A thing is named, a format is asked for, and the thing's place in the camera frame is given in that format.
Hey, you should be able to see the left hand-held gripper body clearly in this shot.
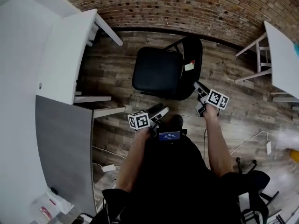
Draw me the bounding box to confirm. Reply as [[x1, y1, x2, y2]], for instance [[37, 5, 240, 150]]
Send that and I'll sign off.
[[128, 111, 162, 137]]

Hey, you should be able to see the large white table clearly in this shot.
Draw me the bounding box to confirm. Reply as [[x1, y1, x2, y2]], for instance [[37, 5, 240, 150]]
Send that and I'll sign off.
[[235, 20, 299, 102]]

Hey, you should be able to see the black office chair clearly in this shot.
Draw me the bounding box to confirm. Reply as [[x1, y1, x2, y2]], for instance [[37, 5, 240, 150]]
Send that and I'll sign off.
[[235, 156, 281, 219]]

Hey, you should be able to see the grey buckled shoulder strap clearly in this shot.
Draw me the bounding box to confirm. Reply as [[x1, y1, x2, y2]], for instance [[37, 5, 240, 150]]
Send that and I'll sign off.
[[240, 209, 260, 224]]

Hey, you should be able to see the person's right forearm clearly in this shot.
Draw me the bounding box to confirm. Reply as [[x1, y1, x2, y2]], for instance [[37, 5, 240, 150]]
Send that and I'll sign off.
[[203, 106, 234, 178]]

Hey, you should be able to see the white desk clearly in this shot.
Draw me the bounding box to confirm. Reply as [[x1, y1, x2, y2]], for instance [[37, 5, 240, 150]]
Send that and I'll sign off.
[[35, 8, 127, 119]]

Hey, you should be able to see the grey desk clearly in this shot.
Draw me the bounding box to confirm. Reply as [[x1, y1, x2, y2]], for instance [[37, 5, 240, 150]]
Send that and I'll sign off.
[[35, 94, 98, 217]]

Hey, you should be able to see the white adapter cable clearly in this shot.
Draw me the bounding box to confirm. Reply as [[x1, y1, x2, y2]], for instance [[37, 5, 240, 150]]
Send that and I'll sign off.
[[230, 131, 269, 156]]

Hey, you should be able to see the clear packet with red label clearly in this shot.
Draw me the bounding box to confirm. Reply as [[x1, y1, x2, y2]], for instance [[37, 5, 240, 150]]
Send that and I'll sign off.
[[30, 191, 75, 224]]

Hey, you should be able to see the person's left forearm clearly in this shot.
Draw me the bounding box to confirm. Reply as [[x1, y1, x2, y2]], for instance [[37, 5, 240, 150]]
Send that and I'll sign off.
[[116, 127, 152, 192]]

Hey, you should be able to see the black folding chair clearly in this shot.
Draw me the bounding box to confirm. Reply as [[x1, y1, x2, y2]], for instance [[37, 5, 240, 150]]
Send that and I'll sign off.
[[131, 35, 203, 101]]

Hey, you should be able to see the black chest display device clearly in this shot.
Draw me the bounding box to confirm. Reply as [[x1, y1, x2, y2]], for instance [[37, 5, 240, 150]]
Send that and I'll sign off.
[[156, 126, 187, 144]]

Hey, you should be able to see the person's black clothing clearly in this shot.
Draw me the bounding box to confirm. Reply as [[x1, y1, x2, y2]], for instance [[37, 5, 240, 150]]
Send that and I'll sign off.
[[90, 114, 269, 224]]

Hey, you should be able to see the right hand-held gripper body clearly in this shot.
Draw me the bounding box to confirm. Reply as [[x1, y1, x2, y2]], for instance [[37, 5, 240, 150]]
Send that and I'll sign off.
[[195, 89, 230, 118]]

